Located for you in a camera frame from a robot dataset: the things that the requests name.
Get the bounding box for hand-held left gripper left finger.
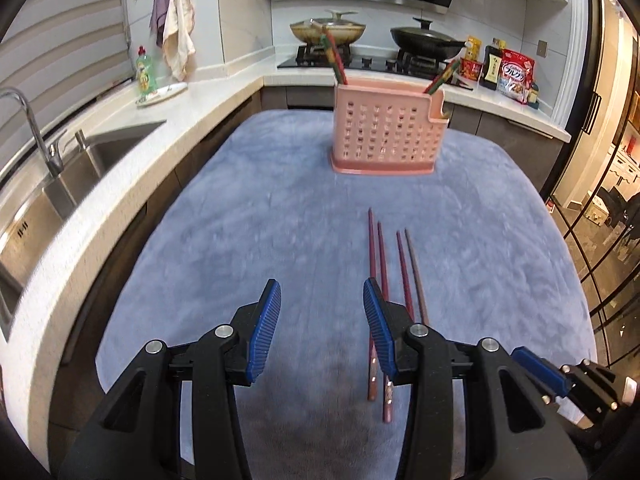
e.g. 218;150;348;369
57;279;282;480

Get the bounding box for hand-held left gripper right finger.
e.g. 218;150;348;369
363;277;588;480

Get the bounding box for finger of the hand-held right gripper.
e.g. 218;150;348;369
511;346;632;428

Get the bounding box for maroon chopstick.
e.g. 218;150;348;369
325;35;347;85
395;230;416;323
366;208;379;402
376;221;394;424

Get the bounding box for brown chopstick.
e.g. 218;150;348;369
404;229;431;327

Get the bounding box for pink perforated utensil holder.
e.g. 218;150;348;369
329;82;449;177

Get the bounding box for red chopstick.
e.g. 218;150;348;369
320;30;346;85
424;59;460;95

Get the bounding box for blue-grey fleece blanket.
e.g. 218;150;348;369
95;107;608;480

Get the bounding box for black framed glass door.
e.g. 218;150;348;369
542;0;640;366

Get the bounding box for stainless steel sink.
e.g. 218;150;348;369
0;120;167;326

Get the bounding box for white plate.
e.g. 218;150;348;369
136;82;188;108

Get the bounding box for black gas stove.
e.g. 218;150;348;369
277;44;476;92

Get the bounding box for green dish soap bottle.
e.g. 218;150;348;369
136;46;158;98

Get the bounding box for dark sauce bottle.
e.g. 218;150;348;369
480;42;503;92

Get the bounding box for red and white cereal bag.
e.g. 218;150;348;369
497;49;536;105

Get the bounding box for chrome kitchen faucet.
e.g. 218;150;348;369
0;87;68;178

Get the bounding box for black wok with lid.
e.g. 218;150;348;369
390;17;468;60

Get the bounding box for beige wok with lid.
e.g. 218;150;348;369
290;9;367;46

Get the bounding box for white hanging cloth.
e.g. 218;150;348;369
162;0;197;82

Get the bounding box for purple hanging cloth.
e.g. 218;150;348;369
150;0;173;48

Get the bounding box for white window blinds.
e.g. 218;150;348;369
0;0;136;171

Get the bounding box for black door handle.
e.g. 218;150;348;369
582;94;601;135

